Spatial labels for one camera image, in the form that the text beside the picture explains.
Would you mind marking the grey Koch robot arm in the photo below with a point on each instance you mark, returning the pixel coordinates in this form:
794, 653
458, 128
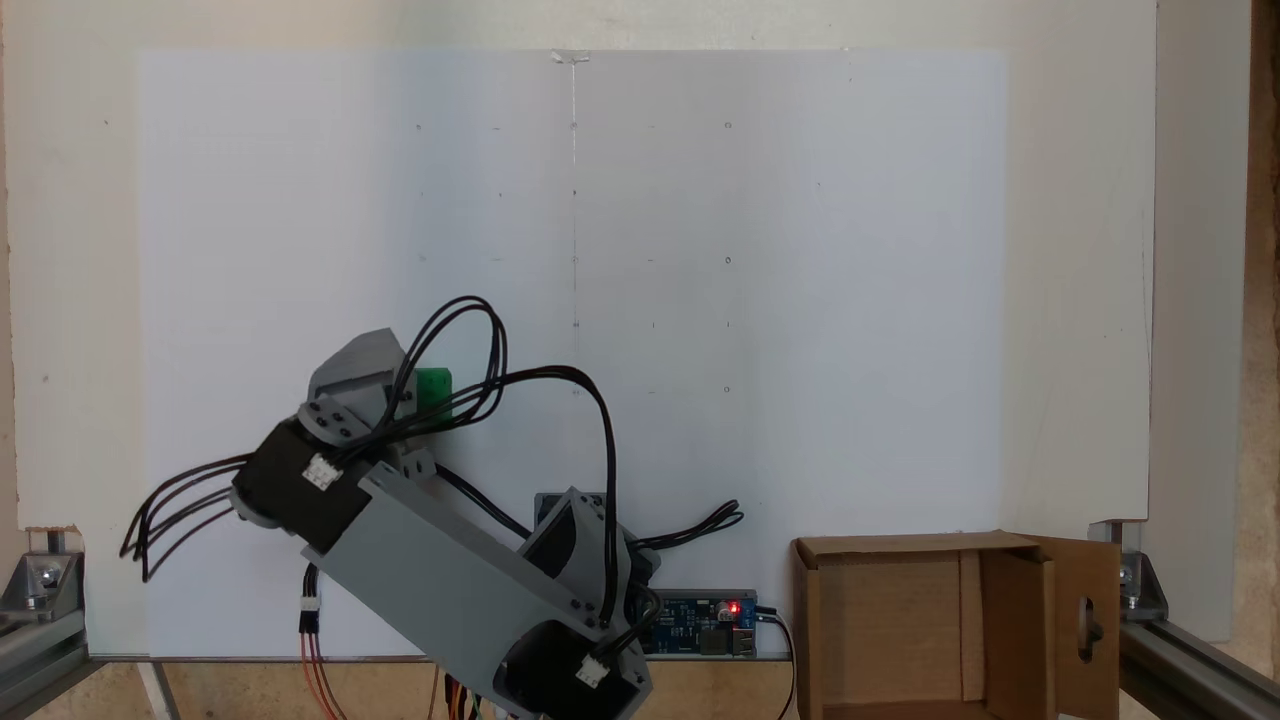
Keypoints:
450, 570

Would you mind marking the aluminium frame rail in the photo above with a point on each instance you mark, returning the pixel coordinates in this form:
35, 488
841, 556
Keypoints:
1200, 670
30, 660

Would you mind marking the brown cardboard box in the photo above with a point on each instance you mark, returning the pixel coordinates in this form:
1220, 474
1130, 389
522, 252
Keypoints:
900, 630

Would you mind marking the metal corner bracket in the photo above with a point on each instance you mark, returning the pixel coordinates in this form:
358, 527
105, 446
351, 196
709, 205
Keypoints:
45, 585
1140, 590

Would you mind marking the green dice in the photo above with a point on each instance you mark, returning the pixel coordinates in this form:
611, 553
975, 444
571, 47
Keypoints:
435, 390

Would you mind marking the blue circuit board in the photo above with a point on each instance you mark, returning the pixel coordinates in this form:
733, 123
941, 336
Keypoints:
690, 620

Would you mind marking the white paper sheet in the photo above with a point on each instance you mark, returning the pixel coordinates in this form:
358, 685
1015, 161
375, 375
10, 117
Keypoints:
700, 300

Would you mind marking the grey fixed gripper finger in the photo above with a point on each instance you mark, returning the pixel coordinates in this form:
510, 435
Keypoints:
412, 463

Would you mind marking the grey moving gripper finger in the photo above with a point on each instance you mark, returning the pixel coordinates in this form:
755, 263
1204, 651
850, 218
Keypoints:
355, 375

